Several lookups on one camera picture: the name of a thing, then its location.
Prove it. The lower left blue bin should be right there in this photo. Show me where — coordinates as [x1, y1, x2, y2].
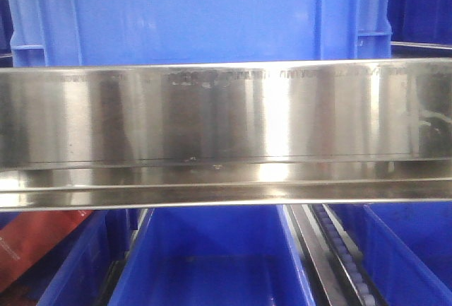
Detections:
[37, 208, 140, 305]

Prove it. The large blue bin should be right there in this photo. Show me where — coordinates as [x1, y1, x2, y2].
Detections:
[8, 0, 391, 66]

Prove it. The lower shelf blue bin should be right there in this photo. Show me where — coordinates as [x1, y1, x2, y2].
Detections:
[109, 205, 315, 305]

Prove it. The lower white roller track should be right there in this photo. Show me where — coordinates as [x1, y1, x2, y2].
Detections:
[309, 204, 386, 305]

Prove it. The lower right blue bin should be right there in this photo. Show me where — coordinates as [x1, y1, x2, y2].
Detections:
[331, 202, 451, 305]

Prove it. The red packet in bin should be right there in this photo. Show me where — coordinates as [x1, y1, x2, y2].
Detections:
[1, 211, 92, 305]

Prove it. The lower steel divider rail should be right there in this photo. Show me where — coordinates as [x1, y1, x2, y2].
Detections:
[285, 204, 361, 305]

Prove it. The steel shelf front rail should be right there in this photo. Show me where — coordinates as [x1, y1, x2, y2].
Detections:
[1, 58, 451, 211]

